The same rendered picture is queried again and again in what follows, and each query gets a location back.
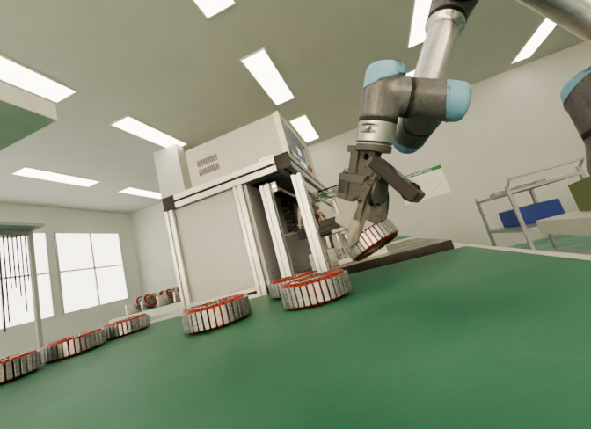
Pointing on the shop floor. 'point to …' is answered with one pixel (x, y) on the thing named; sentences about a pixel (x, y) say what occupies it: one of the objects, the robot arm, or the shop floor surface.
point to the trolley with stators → (528, 214)
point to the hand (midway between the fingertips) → (368, 243)
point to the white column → (172, 170)
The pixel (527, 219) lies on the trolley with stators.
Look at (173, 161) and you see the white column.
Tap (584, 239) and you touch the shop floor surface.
